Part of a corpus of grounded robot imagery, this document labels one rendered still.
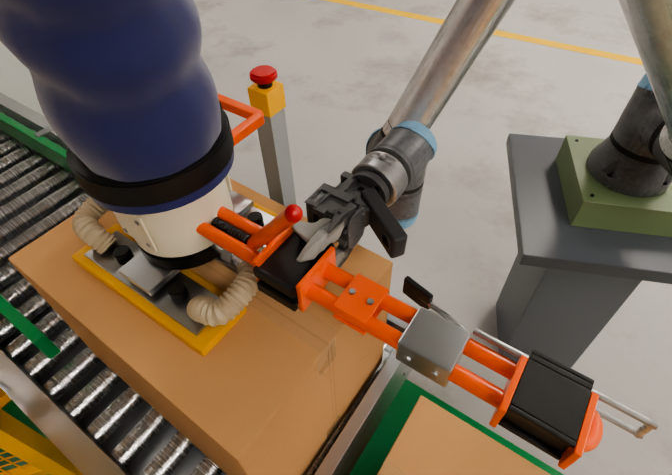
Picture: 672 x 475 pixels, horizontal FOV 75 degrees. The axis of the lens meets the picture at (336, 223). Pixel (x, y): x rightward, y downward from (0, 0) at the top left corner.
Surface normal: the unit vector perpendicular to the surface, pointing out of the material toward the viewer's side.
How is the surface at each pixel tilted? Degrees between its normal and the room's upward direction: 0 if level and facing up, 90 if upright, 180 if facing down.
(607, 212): 90
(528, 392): 0
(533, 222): 0
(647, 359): 0
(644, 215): 90
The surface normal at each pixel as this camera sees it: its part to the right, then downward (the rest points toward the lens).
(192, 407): -0.03, -0.68
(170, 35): 0.81, 0.15
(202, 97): 0.93, 0.00
